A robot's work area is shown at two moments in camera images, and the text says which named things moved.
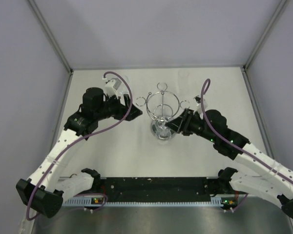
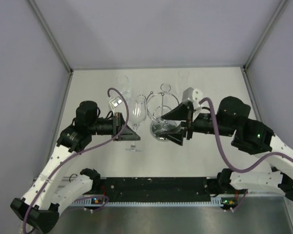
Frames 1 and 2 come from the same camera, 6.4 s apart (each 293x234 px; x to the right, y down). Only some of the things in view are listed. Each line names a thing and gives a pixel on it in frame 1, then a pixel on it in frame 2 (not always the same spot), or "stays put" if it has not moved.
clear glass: (125, 87) stays put
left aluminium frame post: (49, 34) stays put
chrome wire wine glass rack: (162, 104) stays put
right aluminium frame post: (265, 34) stays put
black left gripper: (122, 109) to (117, 124)
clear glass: (160, 130) to (137, 109)
